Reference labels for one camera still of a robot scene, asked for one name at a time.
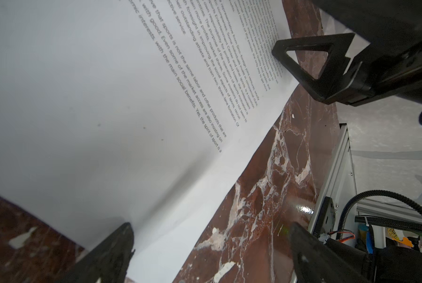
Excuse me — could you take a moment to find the aluminium front rail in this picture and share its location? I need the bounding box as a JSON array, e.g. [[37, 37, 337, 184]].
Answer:
[[308, 124, 422, 233]]

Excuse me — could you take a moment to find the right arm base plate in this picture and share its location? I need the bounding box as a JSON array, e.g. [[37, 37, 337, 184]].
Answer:
[[312, 196, 336, 238]]

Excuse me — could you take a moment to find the hidden printed sheet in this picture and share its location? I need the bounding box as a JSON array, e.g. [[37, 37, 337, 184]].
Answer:
[[0, 1, 298, 283]]

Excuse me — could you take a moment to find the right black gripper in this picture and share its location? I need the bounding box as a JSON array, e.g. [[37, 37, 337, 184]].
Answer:
[[271, 0, 422, 108]]

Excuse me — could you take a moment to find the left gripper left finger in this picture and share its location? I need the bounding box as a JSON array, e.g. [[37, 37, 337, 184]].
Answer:
[[57, 222, 134, 283]]

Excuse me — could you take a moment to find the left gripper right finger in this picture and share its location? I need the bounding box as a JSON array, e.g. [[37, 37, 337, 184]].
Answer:
[[289, 222, 368, 283]]

